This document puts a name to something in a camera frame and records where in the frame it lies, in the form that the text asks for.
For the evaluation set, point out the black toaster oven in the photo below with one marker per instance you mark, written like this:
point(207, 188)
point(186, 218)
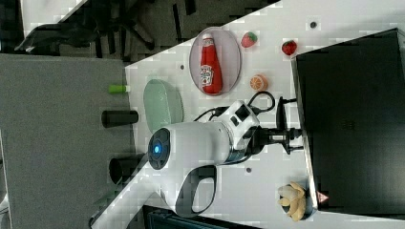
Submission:
point(351, 104)

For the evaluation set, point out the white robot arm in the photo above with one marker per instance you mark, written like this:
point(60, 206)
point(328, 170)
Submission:
point(180, 156)

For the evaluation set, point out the red ketchup bottle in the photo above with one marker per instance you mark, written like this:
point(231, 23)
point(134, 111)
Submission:
point(210, 73)

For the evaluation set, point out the orange slice toy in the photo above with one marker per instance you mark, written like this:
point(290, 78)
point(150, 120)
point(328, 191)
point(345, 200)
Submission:
point(258, 83)

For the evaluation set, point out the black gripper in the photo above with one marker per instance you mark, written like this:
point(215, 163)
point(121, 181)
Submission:
point(259, 137)

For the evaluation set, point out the black cylinder near edge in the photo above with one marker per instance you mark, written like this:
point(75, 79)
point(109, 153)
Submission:
point(124, 168)

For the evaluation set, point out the pink toy strawberry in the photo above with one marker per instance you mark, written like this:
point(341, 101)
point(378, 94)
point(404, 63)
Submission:
point(249, 39)

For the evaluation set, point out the red toy strawberry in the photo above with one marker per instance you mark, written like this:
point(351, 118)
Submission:
point(289, 47)

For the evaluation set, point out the green oval dish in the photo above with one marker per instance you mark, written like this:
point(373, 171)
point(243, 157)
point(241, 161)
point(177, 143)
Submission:
point(162, 104)

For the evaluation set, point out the green marker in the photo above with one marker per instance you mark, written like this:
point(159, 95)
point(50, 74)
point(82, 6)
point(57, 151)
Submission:
point(118, 89)

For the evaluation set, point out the yellow peeled banana toy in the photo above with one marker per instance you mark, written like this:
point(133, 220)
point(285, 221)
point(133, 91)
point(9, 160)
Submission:
point(293, 196)

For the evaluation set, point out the grey round plate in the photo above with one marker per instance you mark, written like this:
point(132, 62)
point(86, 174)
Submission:
point(229, 55)

